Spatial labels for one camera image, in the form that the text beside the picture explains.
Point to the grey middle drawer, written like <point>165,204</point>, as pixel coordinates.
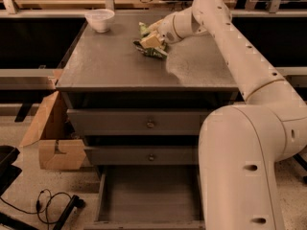
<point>142,155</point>

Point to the cardboard box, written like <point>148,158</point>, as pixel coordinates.
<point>48,129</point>

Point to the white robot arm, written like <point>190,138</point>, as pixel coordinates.
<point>239,144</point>

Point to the white bowl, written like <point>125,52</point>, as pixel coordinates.
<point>100,20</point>

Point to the black bin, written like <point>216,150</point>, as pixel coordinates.
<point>8,172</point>

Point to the grey top drawer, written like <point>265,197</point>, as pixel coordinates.
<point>107,122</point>

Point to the green jalapeno chip bag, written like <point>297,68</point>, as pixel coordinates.
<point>157,52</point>

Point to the grey drawer cabinet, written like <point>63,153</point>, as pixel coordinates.
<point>105,71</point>

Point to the grey open bottom drawer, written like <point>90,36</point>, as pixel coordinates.
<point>148,198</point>

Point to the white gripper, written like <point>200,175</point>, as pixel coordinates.
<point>167,29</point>

